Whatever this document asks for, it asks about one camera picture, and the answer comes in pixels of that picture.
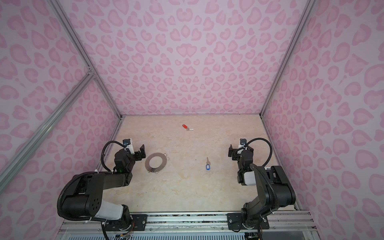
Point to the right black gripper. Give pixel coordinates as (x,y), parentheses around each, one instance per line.
(235,153)

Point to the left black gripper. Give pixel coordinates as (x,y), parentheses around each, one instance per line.
(137,153)

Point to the perforated metal ring disc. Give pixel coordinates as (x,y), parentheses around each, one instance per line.
(156,162)

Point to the key with red tag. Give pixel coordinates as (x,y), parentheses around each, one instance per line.
(187,128)

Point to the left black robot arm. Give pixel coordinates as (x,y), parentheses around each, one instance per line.
(81,199)

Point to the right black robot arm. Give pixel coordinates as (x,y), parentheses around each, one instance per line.
(273,188)

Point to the key with blue tag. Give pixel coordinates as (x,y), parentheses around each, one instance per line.
(208,164)

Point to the left diagonal aluminium strut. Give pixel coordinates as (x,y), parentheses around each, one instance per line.
(23,155)

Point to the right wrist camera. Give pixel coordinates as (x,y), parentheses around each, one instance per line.
(243,143)

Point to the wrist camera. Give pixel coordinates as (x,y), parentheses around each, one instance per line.
(243,143)
(128,146)

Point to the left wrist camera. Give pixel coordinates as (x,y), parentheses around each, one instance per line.
(128,146)

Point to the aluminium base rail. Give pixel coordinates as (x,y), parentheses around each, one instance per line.
(281,225)

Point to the right corner aluminium post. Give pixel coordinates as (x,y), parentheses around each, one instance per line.
(294,41)

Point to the corner aluminium post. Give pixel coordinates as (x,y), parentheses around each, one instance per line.
(79,46)
(294,41)

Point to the left corner aluminium post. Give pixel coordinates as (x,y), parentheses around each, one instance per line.
(79,46)

